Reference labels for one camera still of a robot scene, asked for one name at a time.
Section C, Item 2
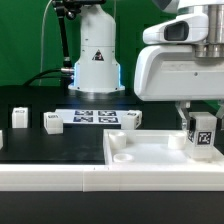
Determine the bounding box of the white sheet with tags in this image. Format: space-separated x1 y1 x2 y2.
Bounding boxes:
55 109 126 124

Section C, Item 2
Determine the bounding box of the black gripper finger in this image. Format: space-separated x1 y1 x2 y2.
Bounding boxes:
216 100 224 130
175 101 191 130

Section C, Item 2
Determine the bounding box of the black cable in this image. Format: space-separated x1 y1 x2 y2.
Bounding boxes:
23 68 74 86

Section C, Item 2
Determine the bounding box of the white square tabletop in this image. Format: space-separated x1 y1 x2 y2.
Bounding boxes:
103 129 224 165

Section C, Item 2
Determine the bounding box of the white U-shaped obstacle fence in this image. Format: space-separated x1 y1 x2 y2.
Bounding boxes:
0 132 224 193

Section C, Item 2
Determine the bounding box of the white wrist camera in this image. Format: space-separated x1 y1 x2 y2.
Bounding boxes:
143 13 209 45

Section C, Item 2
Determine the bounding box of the grey cable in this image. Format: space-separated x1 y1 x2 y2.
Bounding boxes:
38 0 54 86

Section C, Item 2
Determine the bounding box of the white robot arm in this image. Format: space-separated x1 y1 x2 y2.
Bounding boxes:
70 0 224 111

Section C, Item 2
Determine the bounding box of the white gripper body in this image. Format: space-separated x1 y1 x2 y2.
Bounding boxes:
134 45 224 101

